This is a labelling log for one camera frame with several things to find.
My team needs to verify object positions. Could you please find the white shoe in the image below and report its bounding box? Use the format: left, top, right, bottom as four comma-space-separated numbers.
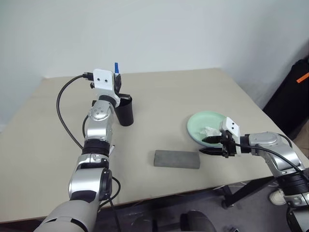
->
268, 189, 286, 206

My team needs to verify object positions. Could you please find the black bag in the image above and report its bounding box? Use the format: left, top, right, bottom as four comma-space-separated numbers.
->
262, 58, 309, 141

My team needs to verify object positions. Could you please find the black plastic cup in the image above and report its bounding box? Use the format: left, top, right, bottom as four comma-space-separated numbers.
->
115, 95, 135, 127

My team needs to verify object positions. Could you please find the green round plate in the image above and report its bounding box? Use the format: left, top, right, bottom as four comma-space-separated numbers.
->
186, 110, 233, 148

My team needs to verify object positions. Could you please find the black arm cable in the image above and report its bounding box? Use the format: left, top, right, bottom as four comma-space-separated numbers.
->
56, 71, 122, 232
231, 132, 309, 181

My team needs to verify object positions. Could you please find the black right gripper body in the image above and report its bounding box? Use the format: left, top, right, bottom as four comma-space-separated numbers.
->
220, 130, 238, 159

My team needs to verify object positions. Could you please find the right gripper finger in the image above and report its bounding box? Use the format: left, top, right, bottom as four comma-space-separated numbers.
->
199, 147, 224, 157
201, 135, 224, 144

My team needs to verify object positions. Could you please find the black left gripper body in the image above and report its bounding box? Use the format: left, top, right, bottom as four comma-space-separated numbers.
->
113, 73, 123, 95

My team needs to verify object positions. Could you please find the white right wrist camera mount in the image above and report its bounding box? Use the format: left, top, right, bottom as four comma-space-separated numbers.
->
218, 116, 242, 156

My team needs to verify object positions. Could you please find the white tissue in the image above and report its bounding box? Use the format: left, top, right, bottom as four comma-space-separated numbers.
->
198, 126, 222, 138

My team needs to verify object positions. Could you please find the grey glasses case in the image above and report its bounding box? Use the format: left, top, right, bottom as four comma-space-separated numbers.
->
153, 149, 201, 170

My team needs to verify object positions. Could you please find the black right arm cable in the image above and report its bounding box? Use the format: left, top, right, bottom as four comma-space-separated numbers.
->
231, 132, 309, 181

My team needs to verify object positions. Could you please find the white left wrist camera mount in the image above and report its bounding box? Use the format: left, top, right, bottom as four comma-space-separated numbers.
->
92, 69, 121, 108

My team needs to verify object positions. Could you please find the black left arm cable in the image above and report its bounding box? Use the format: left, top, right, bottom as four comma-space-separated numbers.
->
56, 71, 122, 232

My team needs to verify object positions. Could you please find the orange tag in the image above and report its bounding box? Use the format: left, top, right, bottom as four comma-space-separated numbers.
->
296, 72, 309, 84

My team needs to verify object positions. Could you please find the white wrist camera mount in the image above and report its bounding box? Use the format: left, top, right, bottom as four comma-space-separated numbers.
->
218, 116, 242, 156
92, 69, 121, 108

